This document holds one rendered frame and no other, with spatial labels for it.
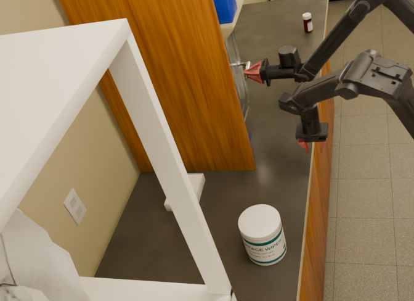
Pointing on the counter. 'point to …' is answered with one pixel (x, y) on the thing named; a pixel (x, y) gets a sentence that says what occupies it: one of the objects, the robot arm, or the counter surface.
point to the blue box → (225, 5)
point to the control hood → (235, 15)
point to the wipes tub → (262, 234)
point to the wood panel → (175, 72)
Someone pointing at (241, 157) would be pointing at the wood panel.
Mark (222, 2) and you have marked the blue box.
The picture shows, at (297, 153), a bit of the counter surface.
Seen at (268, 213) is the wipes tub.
